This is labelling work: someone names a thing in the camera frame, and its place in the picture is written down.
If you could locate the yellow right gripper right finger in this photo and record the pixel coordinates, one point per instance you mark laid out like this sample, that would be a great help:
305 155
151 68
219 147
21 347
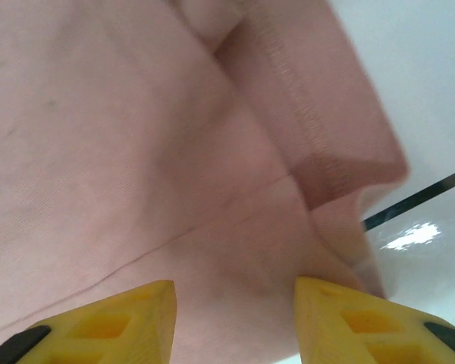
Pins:
364 330

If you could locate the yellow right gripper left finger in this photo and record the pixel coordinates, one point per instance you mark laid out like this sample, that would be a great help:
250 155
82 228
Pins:
110 333

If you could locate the pink t-shirt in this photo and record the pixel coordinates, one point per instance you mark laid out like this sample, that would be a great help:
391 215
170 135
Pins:
136 151

